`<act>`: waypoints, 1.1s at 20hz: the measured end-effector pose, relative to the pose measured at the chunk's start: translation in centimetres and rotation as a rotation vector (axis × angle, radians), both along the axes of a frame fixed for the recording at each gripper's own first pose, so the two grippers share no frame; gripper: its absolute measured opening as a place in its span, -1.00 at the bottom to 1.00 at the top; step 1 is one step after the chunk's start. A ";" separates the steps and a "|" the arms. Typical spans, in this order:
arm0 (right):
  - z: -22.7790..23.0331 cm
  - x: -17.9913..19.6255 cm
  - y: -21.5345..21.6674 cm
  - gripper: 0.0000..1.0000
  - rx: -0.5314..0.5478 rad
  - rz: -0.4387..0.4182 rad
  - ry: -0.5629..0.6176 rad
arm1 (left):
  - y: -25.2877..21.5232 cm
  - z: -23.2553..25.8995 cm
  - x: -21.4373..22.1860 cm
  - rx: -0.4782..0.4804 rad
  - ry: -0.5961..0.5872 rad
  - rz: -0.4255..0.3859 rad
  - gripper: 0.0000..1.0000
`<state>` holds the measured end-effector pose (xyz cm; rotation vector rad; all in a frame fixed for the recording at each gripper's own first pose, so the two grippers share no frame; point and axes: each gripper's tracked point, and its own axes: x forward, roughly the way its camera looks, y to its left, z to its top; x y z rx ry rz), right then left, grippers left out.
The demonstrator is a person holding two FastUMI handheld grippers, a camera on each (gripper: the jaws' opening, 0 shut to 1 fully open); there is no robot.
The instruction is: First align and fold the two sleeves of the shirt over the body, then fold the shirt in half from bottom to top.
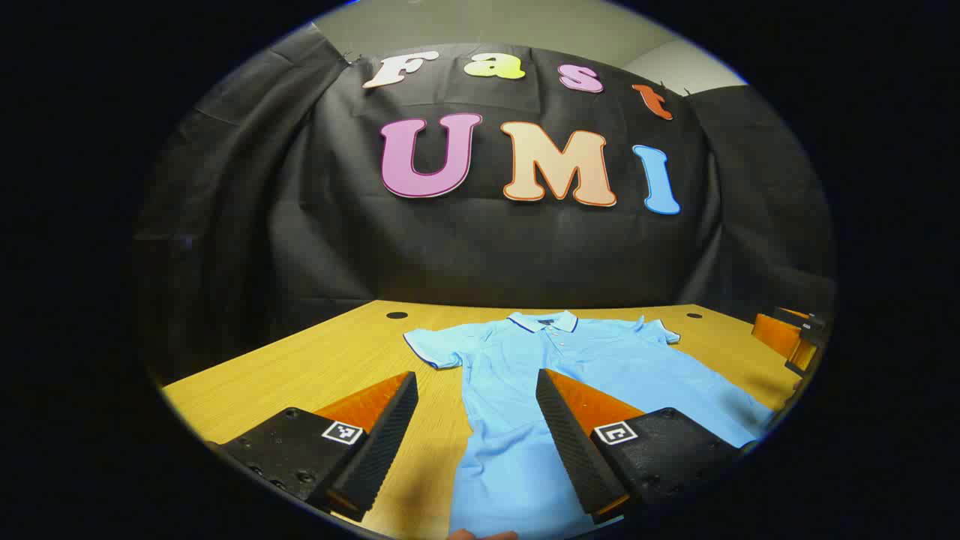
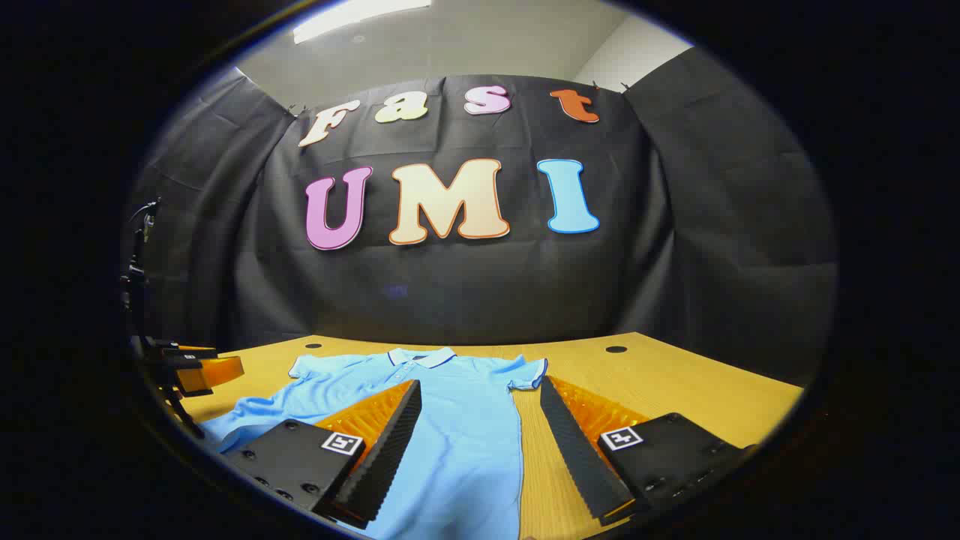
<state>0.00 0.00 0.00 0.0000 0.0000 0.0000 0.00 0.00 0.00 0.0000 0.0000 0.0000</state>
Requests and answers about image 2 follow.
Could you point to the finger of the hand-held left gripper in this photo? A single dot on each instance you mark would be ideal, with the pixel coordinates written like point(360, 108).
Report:
point(214, 373)
point(191, 351)

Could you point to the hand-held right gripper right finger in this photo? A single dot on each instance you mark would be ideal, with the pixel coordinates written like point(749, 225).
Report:
point(574, 450)

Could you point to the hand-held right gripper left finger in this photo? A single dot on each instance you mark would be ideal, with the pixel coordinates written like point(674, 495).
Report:
point(390, 442)

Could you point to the light blue T-shirt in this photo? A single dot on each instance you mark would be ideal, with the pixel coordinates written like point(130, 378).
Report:
point(465, 420)

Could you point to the black backdrop cloth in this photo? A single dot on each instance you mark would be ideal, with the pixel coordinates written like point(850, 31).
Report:
point(465, 292)

